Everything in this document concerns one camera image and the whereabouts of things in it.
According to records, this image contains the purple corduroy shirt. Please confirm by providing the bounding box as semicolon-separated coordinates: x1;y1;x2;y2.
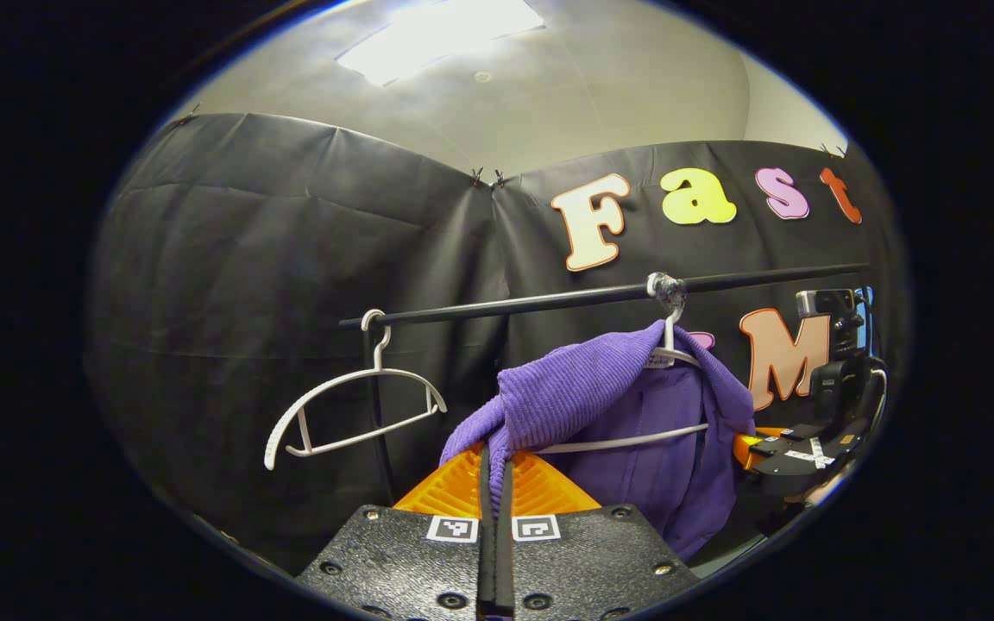
439;319;757;561

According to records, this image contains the plain white clothes hanger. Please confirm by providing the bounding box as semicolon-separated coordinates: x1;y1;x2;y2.
264;309;449;471

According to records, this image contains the white hanger with label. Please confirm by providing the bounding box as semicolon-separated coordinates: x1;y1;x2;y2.
534;293;712;456

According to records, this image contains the grey tape wrap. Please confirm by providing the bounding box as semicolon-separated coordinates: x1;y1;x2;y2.
646;273;688;313

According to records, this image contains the black backdrop cloth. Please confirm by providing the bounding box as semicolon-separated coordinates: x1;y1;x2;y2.
87;112;908;574

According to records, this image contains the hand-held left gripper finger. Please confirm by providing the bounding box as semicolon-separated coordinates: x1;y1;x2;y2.
294;442;498;621
497;447;701;621

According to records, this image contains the black clothes rack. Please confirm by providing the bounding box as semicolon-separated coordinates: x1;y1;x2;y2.
339;263;871;510

